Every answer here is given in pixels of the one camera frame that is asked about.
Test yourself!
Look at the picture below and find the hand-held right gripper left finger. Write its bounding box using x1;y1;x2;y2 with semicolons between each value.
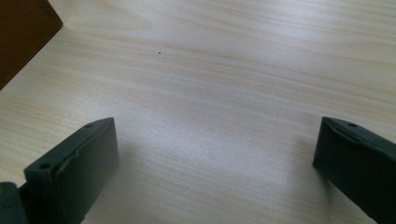
19;117;120;224

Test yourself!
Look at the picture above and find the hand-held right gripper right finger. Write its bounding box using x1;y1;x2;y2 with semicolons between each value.
312;116;396;224

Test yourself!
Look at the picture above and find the brown wooden panel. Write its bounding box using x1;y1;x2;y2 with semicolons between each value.
0;0;64;91

